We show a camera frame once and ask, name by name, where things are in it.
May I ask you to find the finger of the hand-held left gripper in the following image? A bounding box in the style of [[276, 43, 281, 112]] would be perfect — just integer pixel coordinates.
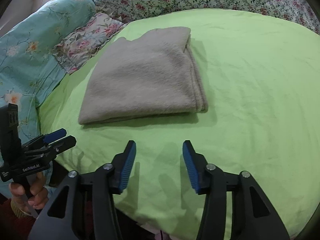
[[21, 128, 67, 151], [24, 135, 77, 158]]

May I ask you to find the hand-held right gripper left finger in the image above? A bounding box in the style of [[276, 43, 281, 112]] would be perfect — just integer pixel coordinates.
[[35, 140, 137, 240]]

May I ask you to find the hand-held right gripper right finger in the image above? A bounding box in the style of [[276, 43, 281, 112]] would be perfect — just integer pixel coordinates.
[[182, 140, 290, 240]]

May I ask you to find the beige patterned knit sweater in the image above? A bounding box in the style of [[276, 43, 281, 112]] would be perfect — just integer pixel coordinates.
[[78, 26, 209, 125]]

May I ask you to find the person's left hand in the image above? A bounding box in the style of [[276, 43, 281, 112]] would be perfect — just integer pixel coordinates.
[[9, 172, 49, 210]]

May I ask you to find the person's dark red clothing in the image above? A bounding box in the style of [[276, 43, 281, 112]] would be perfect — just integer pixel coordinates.
[[0, 192, 38, 240]]

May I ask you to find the teal floral quilt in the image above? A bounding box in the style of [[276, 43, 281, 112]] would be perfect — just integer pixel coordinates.
[[0, 0, 97, 155]]

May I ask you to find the light green bed sheet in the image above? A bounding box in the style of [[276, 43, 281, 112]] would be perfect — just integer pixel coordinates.
[[37, 9, 320, 240]]

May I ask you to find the pink floral ruffled pillow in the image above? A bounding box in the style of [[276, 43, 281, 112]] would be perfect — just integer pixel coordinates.
[[51, 12, 129, 74]]

